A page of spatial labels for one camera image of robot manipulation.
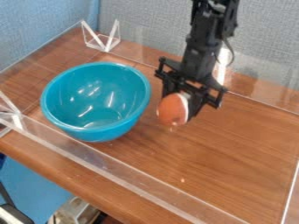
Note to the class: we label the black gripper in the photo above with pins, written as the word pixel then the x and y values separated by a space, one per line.
pixel 206 90

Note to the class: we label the brown and white toy mushroom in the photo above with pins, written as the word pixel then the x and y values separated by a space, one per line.
pixel 173 110

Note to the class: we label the blue plastic bowl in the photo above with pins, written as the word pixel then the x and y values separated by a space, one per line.
pixel 95 100

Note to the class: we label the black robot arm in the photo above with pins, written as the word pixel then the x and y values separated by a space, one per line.
pixel 214 21

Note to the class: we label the clear acrylic back barrier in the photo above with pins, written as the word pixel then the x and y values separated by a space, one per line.
pixel 243 82

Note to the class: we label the clear acrylic barrier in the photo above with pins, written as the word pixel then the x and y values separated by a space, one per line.
pixel 149 187
pixel 243 82

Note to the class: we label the clear acrylic front barrier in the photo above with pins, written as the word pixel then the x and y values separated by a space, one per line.
pixel 149 187

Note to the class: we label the white box under table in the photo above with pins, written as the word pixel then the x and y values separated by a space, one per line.
pixel 75 212

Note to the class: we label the grey black object bottom left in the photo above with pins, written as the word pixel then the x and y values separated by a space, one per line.
pixel 10 214

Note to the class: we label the clear acrylic corner bracket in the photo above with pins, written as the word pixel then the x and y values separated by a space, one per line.
pixel 100 41

